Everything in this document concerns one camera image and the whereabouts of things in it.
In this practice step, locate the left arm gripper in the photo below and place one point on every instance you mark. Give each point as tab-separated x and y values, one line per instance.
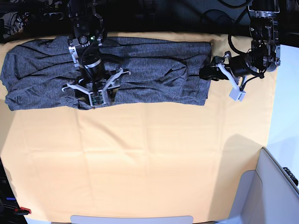
238	66

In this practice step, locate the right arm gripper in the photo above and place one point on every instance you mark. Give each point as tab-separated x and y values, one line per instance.
95	77

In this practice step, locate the grey long-sleeve shirt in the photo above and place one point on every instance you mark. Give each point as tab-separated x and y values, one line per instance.
35	72

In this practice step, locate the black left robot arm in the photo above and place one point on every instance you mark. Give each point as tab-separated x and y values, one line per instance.
264	54

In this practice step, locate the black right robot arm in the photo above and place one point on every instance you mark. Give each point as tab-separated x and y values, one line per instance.
88	34

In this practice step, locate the yellow table cloth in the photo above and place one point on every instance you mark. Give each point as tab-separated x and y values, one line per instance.
137	160

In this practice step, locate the white cardboard box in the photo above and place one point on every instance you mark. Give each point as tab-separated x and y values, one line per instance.
265	195

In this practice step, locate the black remote on box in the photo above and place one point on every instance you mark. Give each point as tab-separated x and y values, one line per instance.
291	175

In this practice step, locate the red black clamp left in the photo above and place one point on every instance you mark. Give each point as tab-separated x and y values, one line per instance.
21	211

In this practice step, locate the grey tray edge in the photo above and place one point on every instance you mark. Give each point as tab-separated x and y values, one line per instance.
117	220

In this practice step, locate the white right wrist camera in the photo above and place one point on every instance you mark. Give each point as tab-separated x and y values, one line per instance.
97	99

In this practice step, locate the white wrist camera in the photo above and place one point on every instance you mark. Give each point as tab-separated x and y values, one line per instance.
97	99
237	95

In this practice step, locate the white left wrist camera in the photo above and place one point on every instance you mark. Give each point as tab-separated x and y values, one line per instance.
237	95

